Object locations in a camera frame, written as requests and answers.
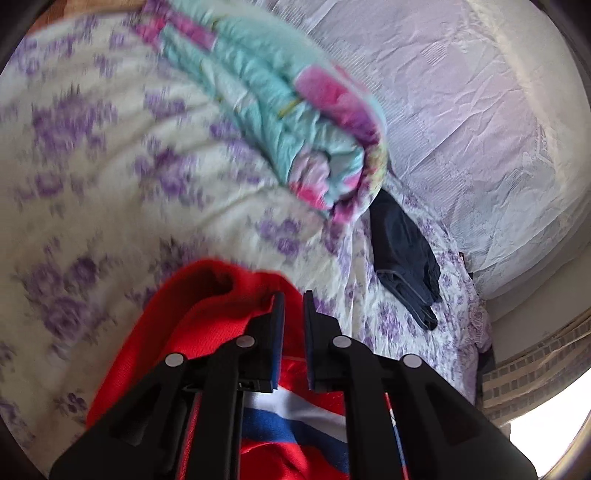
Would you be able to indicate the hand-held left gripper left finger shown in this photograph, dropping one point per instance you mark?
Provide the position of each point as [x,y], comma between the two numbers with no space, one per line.
[278,323]

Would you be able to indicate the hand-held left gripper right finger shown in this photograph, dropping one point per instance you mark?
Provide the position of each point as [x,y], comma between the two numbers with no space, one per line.
[308,332]

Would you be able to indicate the red shirt blue white stripe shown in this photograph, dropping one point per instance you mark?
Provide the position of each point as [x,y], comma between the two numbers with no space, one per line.
[207,314]

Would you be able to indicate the dark navy pants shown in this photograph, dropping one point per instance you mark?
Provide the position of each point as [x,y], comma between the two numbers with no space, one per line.
[401,244]

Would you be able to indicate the beige patterned curtain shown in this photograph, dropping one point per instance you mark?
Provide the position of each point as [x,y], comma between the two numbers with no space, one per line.
[521,369]

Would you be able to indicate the rolled pink and teal quilt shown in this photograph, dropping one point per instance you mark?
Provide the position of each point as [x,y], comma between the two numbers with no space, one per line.
[277,92]

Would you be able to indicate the lavender padded headboard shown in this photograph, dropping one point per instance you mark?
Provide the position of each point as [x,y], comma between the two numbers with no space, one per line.
[461,115]

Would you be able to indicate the orange cloth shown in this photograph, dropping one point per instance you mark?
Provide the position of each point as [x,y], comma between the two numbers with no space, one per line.
[83,8]

